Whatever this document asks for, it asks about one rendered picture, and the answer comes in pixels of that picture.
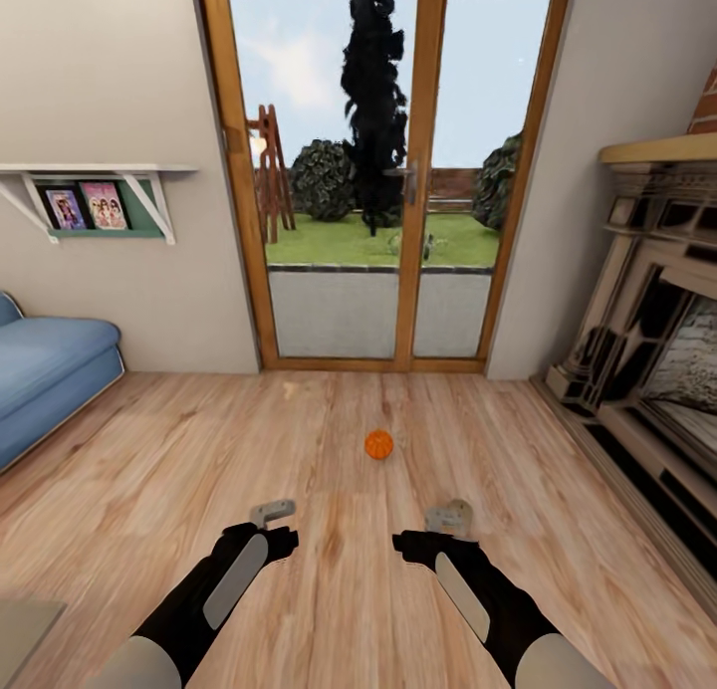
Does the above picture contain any pumpkin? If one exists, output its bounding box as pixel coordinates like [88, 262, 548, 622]
[365, 430, 393, 460]

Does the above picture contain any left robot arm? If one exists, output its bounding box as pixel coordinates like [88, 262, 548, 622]
[81, 499, 298, 689]

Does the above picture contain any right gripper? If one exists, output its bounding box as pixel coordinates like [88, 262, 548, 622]
[391, 531, 442, 569]

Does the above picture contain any pillar candle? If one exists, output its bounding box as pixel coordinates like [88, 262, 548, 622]
[444, 499, 475, 539]

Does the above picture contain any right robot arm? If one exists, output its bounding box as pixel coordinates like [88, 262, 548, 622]
[391, 507, 616, 689]

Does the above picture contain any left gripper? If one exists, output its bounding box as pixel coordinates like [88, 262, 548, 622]
[260, 526, 298, 565]

